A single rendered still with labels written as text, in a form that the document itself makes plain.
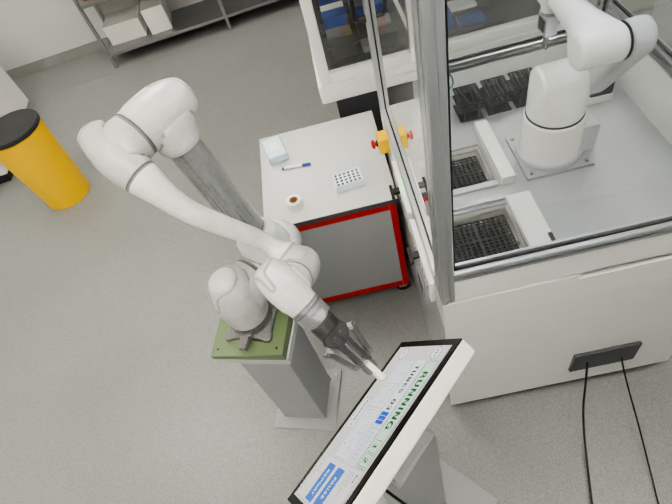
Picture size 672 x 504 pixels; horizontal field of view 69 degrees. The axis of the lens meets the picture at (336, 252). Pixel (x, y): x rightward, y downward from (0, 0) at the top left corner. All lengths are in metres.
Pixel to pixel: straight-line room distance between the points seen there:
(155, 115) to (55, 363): 2.24
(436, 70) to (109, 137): 0.81
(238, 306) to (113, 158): 0.60
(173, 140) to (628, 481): 2.08
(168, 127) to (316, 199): 0.95
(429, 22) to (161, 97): 0.75
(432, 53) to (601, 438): 1.88
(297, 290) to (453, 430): 1.32
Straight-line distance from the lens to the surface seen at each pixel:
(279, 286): 1.25
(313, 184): 2.23
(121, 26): 5.62
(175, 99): 1.39
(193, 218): 1.32
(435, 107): 0.99
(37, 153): 3.95
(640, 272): 1.77
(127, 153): 1.34
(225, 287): 1.59
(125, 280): 3.42
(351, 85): 2.54
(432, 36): 0.92
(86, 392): 3.12
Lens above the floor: 2.27
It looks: 51 degrees down
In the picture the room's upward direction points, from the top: 19 degrees counter-clockwise
